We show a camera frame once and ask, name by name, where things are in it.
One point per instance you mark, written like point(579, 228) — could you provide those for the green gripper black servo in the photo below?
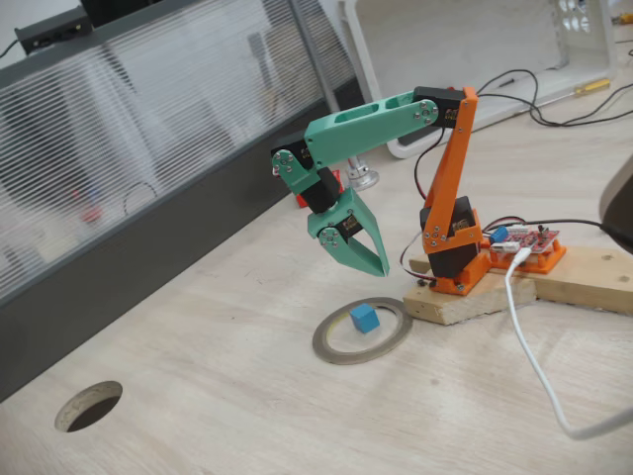
point(357, 214)

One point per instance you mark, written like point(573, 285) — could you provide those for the blue cube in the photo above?
point(365, 320)

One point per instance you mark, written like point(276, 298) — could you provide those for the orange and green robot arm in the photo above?
point(371, 126)

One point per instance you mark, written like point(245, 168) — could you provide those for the silver metal cylinder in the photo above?
point(363, 179)

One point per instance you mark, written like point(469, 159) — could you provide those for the red cardboard box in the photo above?
point(301, 202)

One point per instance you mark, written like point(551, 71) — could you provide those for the pale wooden base block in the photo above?
point(470, 304)

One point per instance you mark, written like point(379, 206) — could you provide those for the black rectangular bar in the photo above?
point(413, 141)

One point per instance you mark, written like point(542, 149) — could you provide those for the red controller board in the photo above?
point(534, 240)

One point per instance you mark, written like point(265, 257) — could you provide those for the long wooden plank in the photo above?
point(583, 277)

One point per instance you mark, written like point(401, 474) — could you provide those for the frosted glass desk partition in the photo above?
point(173, 99)

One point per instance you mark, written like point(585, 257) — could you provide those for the grey rounded object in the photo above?
point(620, 203)

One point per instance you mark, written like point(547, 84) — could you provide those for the black monitor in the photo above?
point(114, 12)

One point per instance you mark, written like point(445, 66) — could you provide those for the black box device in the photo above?
point(54, 29)

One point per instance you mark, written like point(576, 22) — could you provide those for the orange printed board mount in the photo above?
point(549, 262)

